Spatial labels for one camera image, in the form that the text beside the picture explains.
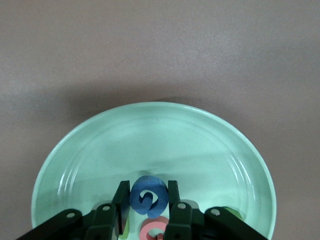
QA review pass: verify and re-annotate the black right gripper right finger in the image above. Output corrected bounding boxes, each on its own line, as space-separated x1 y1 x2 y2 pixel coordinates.
163 179 270 240

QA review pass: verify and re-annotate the pink foam letter Q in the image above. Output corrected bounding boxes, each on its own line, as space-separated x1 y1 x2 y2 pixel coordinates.
139 216 171 240

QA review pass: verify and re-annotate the blue foam letter G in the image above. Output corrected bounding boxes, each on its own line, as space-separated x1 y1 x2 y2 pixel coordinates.
129 175 170 219

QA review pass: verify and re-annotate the light green plate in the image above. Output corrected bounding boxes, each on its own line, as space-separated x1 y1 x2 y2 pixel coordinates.
31 101 278 240

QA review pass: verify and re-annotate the brown table mat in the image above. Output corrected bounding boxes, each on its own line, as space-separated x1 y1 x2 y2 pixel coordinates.
0 0 320 240

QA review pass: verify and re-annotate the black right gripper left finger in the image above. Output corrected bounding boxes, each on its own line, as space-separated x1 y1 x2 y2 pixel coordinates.
18 180 131 240

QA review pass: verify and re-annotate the green foam capital B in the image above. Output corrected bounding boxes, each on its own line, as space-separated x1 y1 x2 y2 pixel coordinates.
223 206 245 221

